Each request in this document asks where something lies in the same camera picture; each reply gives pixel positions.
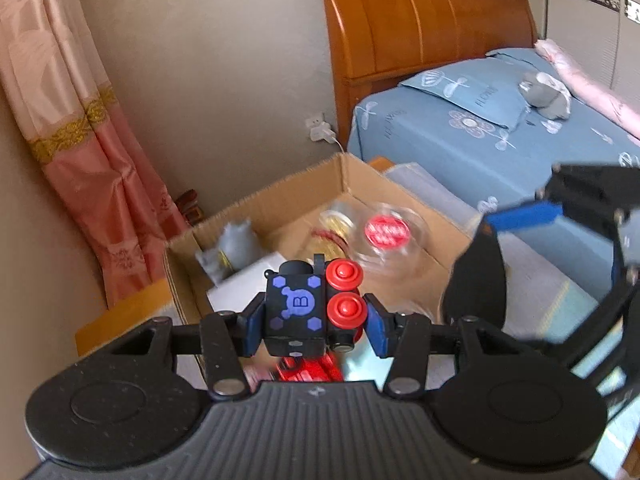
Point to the clear jar with red lid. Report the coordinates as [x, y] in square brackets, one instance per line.
[387, 232]

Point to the grey plush toy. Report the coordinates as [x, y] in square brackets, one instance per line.
[545, 95]

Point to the pink curtain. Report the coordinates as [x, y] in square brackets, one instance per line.
[75, 135]

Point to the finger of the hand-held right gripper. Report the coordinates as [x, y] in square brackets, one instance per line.
[525, 215]
[475, 285]

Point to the black and red cube toy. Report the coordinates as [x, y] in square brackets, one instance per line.
[300, 305]

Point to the white plastic container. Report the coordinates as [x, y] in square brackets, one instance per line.
[235, 290]

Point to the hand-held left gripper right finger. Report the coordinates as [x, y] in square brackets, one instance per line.
[377, 325]

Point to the blue floral bedsheet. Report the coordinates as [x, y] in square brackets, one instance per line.
[425, 160]

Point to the white wall charger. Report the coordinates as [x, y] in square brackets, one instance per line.
[320, 127]

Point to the dark brown object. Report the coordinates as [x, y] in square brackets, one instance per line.
[189, 207]

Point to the clear jar with gold contents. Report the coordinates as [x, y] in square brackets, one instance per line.
[335, 225]

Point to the red plastic object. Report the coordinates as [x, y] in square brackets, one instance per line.
[305, 370]

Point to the rolled pink blanket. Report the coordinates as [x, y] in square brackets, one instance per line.
[595, 90]

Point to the blue pillow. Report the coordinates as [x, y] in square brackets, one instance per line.
[480, 90]

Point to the wooden headboard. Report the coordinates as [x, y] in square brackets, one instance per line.
[425, 25]

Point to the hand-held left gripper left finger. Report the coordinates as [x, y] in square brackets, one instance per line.
[255, 325]

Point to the cardboard box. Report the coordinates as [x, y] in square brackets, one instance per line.
[310, 190]

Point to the plaid printed blanket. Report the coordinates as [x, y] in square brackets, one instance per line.
[545, 270]

